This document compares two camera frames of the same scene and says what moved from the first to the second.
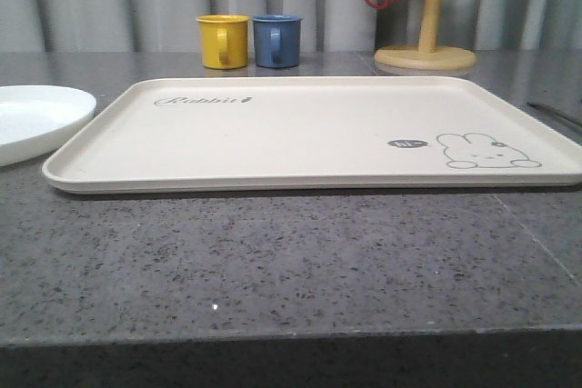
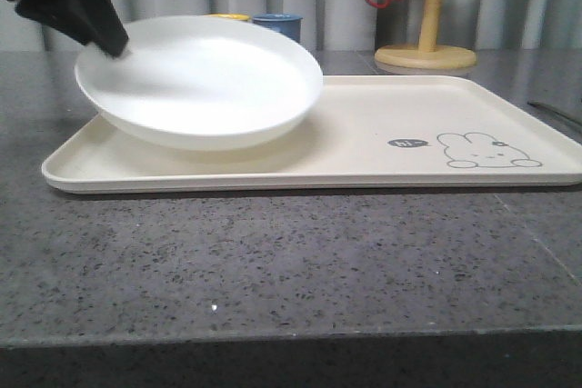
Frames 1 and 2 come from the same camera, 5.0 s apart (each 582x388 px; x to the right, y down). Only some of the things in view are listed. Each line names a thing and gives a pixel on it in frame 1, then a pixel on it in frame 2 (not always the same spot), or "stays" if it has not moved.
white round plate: [35, 119] -> [202, 82]
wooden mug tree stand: [427, 55] stays
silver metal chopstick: [562, 115] stays
